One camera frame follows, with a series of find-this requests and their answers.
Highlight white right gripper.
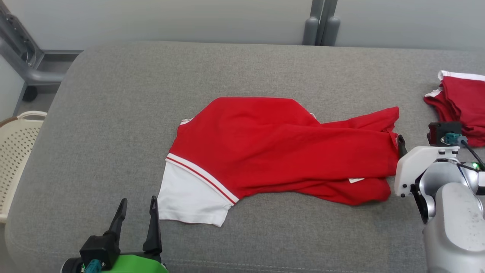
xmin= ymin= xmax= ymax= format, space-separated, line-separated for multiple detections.
xmin=394 ymin=135 xmax=461 ymax=198

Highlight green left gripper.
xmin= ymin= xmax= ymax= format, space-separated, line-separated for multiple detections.
xmin=100 ymin=196 xmax=169 ymax=273

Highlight red shorts with white hem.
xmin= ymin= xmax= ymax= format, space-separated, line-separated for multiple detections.
xmin=424 ymin=71 xmax=485 ymax=147

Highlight red and white jersey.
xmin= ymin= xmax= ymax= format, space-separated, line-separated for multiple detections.
xmin=157 ymin=97 xmax=401 ymax=227

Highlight cream perforated laundry basket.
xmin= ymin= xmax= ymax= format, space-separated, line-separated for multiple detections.
xmin=0 ymin=111 xmax=48 ymax=223

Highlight grey metal stand posts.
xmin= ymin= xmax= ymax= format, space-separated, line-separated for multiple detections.
xmin=302 ymin=0 xmax=341 ymax=47

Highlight black cable with teal connector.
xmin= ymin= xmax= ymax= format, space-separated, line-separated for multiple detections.
xmin=84 ymin=260 xmax=105 ymax=273
xmin=445 ymin=133 xmax=485 ymax=169

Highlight grey metal frame with caster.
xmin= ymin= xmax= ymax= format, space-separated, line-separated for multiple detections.
xmin=0 ymin=4 xmax=83 ymax=102

